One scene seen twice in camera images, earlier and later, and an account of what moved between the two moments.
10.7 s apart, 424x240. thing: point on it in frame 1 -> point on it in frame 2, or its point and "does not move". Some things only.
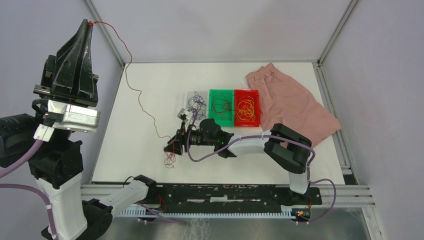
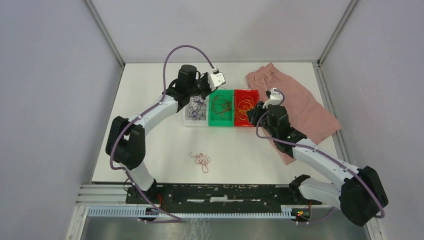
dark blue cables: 197,107 does not move
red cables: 220,105 does not move
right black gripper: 175,147 -> 253,115
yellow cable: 245,109 does not move
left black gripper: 64,76 -> 205,78
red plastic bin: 246,108 does not move
